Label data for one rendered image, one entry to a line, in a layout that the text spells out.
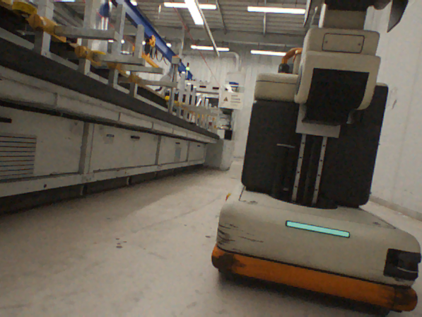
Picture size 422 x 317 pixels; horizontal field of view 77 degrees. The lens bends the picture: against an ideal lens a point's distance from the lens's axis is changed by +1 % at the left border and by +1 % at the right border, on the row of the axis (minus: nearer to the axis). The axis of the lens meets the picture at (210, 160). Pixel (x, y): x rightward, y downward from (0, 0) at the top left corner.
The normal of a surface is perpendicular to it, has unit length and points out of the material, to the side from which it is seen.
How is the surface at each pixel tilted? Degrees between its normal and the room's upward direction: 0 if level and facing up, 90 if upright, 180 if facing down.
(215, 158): 90
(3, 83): 90
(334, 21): 98
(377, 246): 90
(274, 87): 90
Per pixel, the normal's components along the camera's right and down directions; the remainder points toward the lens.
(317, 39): -0.19, 0.17
